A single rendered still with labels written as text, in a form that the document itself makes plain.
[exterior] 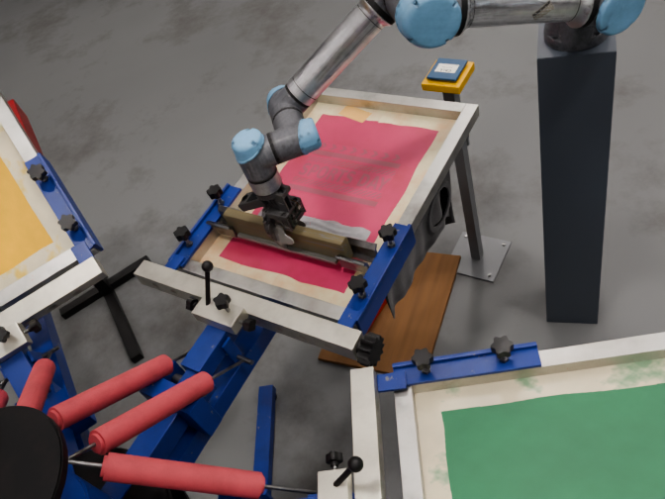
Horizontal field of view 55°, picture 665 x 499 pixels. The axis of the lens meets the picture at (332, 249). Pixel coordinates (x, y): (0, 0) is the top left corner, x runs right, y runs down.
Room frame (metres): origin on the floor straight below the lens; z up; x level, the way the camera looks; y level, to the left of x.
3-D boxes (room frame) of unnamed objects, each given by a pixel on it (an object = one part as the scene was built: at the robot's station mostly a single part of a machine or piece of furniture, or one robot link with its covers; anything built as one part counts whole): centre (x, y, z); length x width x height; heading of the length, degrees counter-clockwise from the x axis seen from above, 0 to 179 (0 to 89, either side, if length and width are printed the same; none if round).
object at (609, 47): (1.26, -0.77, 0.60); 0.18 x 0.18 x 1.20; 59
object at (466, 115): (1.34, -0.06, 0.97); 0.79 x 0.58 x 0.04; 133
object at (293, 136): (1.19, -0.02, 1.30); 0.11 x 0.11 x 0.08; 86
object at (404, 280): (1.25, -0.23, 0.77); 0.46 x 0.09 x 0.36; 133
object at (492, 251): (1.64, -0.56, 0.48); 0.22 x 0.22 x 0.96; 43
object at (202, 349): (0.96, 0.35, 1.02); 0.17 x 0.06 x 0.05; 133
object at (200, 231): (1.38, 0.30, 0.97); 0.30 x 0.05 x 0.07; 133
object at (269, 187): (1.18, 0.08, 1.23); 0.08 x 0.08 x 0.05
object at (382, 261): (0.98, -0.08, 0.97); 0.30 x 0.05 x 0.07; 133
